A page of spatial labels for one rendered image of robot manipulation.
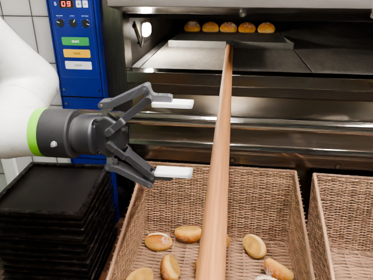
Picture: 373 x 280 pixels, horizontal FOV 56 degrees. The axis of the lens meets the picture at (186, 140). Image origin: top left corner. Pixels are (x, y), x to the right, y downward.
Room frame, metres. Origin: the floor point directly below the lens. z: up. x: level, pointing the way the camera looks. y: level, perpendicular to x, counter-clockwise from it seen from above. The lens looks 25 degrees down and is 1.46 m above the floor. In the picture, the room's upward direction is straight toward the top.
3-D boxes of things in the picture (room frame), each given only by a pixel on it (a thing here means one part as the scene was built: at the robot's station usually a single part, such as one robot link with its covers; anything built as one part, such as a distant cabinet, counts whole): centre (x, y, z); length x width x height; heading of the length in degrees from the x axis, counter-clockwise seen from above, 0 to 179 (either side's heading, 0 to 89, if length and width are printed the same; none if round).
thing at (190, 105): (0.58, 0.02, 1.26); 0.07 x 0.03 x 0.01; 83
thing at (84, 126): (0.59, 0.16, 1.20); 0.09 x 0.07 x 0.08; 83
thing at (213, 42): (1.76, -0.21, 1.20); 0.55 x 0.36 x 0.03; 83
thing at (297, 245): (0.87, -0.08, 0.72); 0.56 x 0.49 x 0.28; 83
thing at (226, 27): (2.10, -0.24, 1.21); 0.10 x 0.07 x 0.05; 81
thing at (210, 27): (2.11, -0.14, 1.21); 0.10 x 0.07 x 0.05; 81
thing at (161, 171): (0.58, 0.02, 1.13); 0.07 x 0.03 x 0.01; 83
